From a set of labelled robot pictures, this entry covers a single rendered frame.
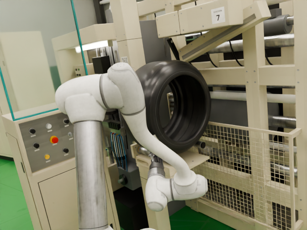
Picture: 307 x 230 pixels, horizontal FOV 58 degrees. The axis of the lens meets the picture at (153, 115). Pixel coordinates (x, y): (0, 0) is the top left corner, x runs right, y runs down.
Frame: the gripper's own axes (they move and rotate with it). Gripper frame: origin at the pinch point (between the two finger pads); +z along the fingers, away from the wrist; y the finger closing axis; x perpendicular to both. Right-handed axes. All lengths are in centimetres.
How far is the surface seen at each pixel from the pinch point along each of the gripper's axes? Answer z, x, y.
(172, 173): -1.3, -2.6, 23.2
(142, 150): 21.5, -20.5, 16.2
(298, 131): 10, 74, 40
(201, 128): 24.6, 21.8, 20.4
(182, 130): 39.4, 5.6, 27.6
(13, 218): 59, -216, 61
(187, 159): 19.7, 3.2, 36.8
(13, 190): 121, -263, 69
